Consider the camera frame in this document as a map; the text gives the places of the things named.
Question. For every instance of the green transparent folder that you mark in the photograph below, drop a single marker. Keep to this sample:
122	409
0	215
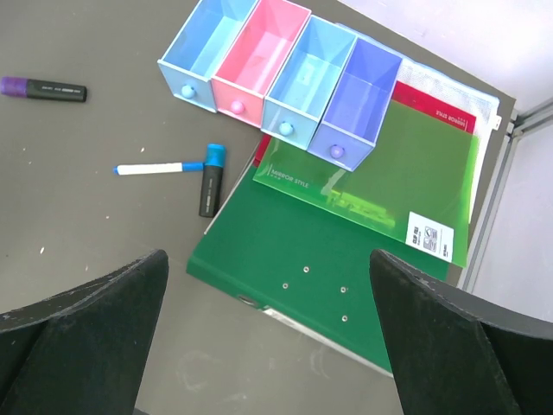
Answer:
414	187

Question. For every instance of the white blue marker pen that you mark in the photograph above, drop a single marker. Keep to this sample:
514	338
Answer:
157	168

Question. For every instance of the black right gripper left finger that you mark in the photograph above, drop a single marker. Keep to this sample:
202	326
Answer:
84	350

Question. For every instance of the purple drawer box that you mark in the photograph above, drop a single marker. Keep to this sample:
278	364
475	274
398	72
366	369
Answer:
349	129

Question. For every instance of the blue cap black highlighter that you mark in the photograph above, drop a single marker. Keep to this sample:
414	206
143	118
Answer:
212	178

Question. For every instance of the light blue drawer box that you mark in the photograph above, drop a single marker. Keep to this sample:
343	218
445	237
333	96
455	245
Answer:
200	46

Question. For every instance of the pink drawer box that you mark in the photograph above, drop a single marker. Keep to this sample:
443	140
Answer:
255	58

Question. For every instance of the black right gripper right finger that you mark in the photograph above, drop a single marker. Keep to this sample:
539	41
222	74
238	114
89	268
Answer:
455	353

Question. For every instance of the aluminium frame post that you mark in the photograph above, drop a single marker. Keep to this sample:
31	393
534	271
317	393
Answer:
521	125

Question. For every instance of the red folder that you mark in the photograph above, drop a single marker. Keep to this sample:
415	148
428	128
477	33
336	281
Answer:
436	110

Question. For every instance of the purple cap black highlighter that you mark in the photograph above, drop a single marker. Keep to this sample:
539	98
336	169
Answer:
42	89

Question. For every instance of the sky blue drawer box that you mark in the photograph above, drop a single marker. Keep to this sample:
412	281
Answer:
296	102

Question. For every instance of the green ring binder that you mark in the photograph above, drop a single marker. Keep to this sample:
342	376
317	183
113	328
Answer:
301	265

